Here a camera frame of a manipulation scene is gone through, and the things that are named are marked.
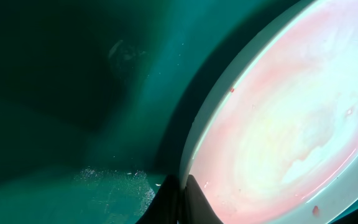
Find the light blue plate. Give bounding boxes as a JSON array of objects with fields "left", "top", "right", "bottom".
[{"left": 180, "top": 0, "right": 358, "bottom": 223}]

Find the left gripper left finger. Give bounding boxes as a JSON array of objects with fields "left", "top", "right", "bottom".
[{"left": 136, "top": 175, "right": 181, "bottom": 224}]

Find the teal plastic tray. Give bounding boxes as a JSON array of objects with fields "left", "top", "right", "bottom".
[{"left": 0, "top": 0, "right": 358, "bottom": 224}]

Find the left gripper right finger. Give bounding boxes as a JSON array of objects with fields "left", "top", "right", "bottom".
[{"left": 183, "top": 175, "right": 223, "bottom": 224}]

